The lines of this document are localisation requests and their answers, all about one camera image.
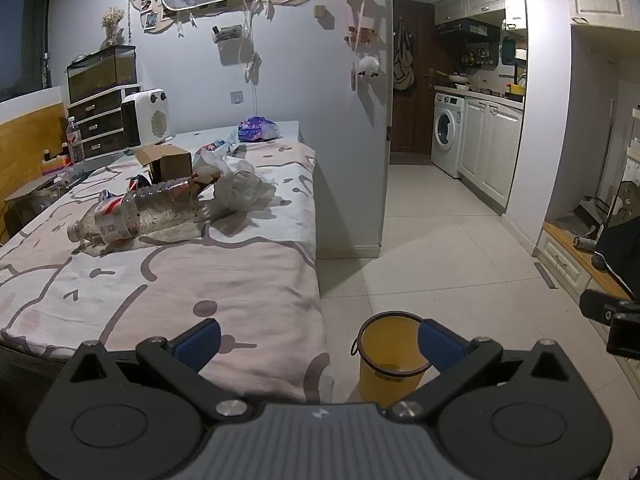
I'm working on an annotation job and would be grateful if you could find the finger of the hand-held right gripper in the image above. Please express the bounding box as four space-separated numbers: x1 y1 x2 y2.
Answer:
580 288 627 325

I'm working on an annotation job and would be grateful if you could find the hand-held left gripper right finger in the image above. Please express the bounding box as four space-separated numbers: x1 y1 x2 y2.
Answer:
387 318 573 423

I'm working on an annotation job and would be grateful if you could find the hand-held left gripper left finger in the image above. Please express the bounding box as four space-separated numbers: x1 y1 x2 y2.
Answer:
65 318 256 423

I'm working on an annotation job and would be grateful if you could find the yellow plastic bin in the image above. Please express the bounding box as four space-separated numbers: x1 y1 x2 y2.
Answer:
351 311 438 408

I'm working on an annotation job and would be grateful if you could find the clear plastic bottle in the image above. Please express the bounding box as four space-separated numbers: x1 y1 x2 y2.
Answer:
67 180 207 257

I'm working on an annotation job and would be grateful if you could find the cardboard box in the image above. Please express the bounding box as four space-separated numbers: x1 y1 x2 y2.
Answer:
136 145 195 185

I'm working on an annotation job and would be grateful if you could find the red printed white plastic bag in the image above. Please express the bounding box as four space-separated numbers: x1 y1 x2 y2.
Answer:
191 142 237 178

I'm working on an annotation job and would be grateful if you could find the low wooden top drawer bench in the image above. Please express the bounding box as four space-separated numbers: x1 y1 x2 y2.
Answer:
534 221 632 302

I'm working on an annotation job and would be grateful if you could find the black cloth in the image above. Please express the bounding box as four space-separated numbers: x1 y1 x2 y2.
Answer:
594 214 640 287

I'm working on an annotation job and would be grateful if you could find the grey floor strip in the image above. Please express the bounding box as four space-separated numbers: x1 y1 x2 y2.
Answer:
533 261 559 290

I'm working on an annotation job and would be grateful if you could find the printed blanket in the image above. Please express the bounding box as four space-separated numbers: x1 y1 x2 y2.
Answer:
0 140 333 406

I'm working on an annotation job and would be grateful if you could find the red striped crushed can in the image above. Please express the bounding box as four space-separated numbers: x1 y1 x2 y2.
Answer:
100 189 125 217

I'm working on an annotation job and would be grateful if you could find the white lower kitchen cabinet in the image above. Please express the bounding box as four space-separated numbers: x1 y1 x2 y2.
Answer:
459 96 525 217

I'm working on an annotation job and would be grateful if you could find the white kitchen cabinet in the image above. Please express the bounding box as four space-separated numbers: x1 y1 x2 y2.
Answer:
459 96 525 217
433 0 529 37

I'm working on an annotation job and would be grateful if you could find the clear plastic wrapper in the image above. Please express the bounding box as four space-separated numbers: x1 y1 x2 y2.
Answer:
212 127 242 155

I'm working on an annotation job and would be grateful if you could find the white table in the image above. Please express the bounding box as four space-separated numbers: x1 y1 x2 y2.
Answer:
85 120 302 168

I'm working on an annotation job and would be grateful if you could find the white washing machine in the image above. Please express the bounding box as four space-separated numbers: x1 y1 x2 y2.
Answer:
431 92 466 179

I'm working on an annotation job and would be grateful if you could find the purple snack packet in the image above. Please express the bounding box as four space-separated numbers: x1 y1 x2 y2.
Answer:
237 116 282 143

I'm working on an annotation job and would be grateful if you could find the pink box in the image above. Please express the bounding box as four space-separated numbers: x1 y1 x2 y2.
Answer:
40 155 72 177

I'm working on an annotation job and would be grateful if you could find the white fan heater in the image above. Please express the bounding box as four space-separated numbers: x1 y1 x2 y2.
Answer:
121 88 172 149

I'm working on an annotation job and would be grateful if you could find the wooden door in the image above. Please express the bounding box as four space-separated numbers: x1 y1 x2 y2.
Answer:
391 0 437 157

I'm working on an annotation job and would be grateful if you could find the small water bottle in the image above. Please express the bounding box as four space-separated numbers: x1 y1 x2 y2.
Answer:
66 116 86 164

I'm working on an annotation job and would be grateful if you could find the dark drawer cabinet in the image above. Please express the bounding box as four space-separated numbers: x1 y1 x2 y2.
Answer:
67 85 142 162

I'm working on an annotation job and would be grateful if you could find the spice rack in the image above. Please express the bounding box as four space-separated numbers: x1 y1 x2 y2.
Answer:
462 41 501 69

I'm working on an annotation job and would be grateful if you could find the hanging tote bag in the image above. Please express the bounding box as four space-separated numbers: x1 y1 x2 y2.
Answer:
392 19 416 94

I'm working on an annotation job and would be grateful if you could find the glass fish tank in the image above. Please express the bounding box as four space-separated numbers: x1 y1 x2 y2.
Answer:
66 45 139 104

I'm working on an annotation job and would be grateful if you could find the hanging ribbon ornament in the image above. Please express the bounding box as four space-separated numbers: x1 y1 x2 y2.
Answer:
239 0 264 84

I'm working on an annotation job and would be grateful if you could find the black range hood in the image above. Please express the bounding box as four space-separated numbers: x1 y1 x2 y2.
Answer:
433 17 501 42

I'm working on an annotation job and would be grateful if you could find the white upper kitchen cabinet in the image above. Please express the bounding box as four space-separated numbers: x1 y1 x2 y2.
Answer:
433 0 529 37

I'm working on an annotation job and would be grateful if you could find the dried flower bouquet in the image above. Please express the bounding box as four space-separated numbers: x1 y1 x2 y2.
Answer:
102 7 126 47

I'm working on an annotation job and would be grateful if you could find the window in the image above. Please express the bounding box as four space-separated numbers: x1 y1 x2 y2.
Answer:
0 0 54 104

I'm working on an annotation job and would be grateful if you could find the wall storage box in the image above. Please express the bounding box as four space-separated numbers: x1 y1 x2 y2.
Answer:
211 25 246 44

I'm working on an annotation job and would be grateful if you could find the wooden wall shelf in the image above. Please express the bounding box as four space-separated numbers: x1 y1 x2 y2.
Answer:
340 0 382 47

